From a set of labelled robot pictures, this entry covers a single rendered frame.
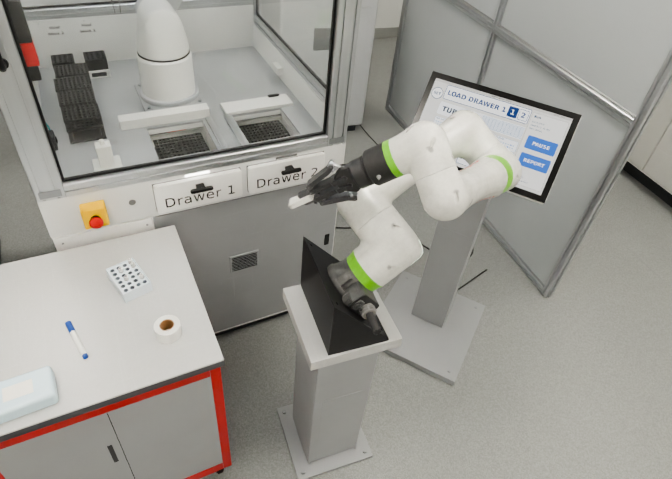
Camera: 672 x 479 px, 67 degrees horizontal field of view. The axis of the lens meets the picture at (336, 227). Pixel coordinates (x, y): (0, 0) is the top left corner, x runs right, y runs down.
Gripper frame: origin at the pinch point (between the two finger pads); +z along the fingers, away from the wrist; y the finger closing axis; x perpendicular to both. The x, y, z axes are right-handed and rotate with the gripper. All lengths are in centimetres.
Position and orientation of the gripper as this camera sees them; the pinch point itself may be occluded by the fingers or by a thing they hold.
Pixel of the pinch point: (301, 199)
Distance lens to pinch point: 132.7
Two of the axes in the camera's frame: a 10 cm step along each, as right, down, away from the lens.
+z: -8.5, 3.4, 4.1
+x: -0.8, 6.9, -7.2
